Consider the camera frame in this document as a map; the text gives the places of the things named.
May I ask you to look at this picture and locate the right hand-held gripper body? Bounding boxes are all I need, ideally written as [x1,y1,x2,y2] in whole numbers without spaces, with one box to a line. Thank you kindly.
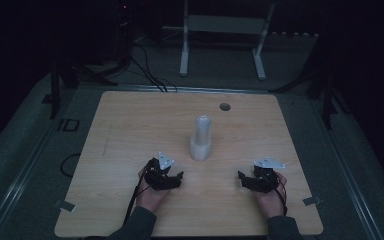
[246,156,286,194]

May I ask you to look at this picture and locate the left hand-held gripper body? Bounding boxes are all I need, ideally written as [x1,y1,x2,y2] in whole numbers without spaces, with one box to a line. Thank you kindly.
[143,151,178,192]

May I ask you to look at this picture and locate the clear plastic bottle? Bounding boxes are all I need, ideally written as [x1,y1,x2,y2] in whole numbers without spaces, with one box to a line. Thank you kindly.
[189,114,213,162]

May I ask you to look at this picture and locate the person's left hand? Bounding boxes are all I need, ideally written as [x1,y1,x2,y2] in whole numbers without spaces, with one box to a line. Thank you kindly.
[135,165,172,214]

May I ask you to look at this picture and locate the person's right hand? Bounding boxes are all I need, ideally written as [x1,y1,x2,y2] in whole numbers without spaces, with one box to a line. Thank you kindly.
[251,179,288,220]

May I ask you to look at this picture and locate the grey tape strip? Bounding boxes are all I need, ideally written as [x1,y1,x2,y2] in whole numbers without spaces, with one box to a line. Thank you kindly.
[302,196,323,207]
[53,199,77,214]

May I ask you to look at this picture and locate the black metal stand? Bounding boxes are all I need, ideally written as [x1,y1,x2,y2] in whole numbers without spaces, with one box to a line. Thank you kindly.
[48,61,118,120]
[269,66,352,131]

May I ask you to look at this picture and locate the pale power strip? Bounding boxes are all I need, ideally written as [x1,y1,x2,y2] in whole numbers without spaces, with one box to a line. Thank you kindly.
[270,31,320,38]

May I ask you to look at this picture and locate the white metal stand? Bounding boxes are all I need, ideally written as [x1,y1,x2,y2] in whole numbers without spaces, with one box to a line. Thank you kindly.
[179,0,276,81]

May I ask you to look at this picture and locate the dark computer tower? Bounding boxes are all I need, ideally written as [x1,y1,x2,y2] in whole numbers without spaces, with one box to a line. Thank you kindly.
[112,0,137,66]

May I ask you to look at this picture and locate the right hand-held gripper cable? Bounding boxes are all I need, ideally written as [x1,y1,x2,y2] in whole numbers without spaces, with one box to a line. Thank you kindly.
[273,174,288,216]

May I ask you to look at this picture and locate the hand-held gripper cable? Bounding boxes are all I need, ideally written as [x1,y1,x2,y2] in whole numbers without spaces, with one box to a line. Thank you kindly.
[123,168,152,225]
[273,174,288,216]

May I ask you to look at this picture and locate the left hand-held gripper cable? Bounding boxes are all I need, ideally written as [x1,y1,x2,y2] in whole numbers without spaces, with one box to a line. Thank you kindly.
[123,168,152,225]

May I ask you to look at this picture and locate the black looped cable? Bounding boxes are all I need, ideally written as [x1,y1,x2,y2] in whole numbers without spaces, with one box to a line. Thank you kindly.
[59,152,82,179]

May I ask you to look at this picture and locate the black floor cables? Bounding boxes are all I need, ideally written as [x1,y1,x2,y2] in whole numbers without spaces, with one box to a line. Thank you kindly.
[129,42,178,93]

